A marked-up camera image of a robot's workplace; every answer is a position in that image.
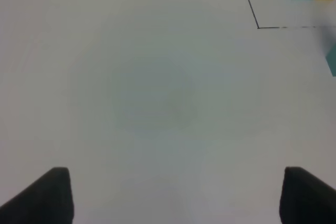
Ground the teal block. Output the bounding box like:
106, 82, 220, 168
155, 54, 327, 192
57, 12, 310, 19
326, 44, 336, 77

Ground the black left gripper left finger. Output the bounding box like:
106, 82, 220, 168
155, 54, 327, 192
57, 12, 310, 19
1, 167, 75, 223

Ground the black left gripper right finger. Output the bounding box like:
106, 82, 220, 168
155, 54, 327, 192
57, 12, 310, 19
279, 167, 335, 224

